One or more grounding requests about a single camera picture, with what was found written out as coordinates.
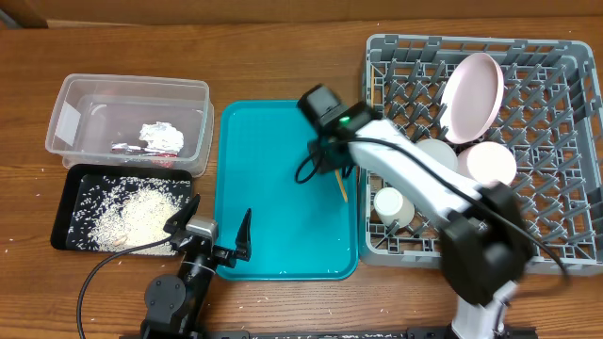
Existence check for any clear plastic bin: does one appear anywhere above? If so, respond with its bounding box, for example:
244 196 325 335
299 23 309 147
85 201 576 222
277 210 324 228
45 73 214 177

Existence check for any grey bowl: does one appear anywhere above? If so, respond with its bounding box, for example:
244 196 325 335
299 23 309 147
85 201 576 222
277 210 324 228
416 139 458 171

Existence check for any rice pile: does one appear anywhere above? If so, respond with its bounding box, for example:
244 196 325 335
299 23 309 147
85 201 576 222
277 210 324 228
66 174 192 252

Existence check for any black rectangular tray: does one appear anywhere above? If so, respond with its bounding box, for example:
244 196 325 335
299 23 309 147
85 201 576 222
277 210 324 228
50 164 193 252

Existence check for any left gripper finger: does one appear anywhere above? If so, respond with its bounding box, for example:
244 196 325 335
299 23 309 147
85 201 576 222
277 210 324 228
236 208 252 262
163 194 201 234

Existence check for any teal plastic tray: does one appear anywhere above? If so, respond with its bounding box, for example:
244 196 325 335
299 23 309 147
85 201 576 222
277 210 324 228
214 100 358 281

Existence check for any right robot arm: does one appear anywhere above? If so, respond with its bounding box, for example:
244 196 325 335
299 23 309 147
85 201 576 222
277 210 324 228
297 85 533 338

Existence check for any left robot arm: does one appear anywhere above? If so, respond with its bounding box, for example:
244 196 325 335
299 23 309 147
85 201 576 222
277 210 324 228
139 196 252 338

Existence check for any large white plate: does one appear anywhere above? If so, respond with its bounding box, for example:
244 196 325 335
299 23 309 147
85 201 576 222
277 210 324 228
440 53 504 144

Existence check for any red wrapper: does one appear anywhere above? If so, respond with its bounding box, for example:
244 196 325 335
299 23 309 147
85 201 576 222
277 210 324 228
111 143 178 168

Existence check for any grey dish rack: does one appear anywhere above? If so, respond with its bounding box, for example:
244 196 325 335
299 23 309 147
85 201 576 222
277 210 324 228
363 34 602 276

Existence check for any black rail bottom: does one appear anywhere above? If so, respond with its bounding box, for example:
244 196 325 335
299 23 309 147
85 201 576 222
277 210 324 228
206 324 538 339

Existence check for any white cup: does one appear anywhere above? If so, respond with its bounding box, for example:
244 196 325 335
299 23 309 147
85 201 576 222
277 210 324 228
373 187 416 227

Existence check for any foil ball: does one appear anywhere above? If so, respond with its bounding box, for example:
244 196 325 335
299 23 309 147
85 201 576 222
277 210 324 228
139 121 184 153

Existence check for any small white plate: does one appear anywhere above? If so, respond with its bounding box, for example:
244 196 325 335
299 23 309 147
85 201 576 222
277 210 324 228
457 141 517 186

